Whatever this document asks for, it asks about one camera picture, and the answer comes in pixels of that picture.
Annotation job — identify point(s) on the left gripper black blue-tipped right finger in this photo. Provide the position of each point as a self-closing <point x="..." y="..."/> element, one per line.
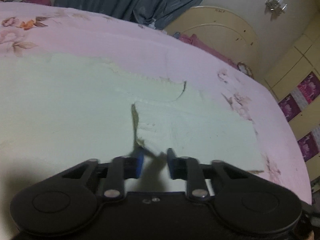
<point x="189" y="170"/>

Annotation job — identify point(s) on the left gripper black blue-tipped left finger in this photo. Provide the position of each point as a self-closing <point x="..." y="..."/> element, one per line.
<point x="121" y="169"/>

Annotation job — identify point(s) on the pale green knitted sweater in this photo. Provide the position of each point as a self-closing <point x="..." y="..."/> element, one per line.
<point x="58" y="110"/>

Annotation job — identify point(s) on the pile of clothes left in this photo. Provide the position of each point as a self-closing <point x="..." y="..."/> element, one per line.
<point x="40" y="2"/>

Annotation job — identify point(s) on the purple poster lower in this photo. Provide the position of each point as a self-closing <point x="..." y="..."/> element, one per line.
<point x="289" y="107"/>

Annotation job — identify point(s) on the purple poster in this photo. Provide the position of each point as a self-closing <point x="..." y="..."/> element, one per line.
<point x="310" y="87"/>
<point x="289" y="107"/>

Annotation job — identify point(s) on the pink floral bed sheet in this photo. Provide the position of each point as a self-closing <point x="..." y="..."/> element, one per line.
<point x="31" y="29"/>

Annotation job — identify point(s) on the pink pillow by headboard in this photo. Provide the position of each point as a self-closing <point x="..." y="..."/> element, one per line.
<point x="195" y="41"/>

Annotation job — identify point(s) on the cream round headboard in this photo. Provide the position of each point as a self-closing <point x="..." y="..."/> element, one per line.
<point x="221" y="30"/>

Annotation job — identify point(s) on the purple poster upper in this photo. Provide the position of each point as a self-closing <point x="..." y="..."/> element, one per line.
<point x="310" y="87"/>

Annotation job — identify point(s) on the wall lamp with glass shades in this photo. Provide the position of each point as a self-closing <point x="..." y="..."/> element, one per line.
<point x="275" y="8"/>

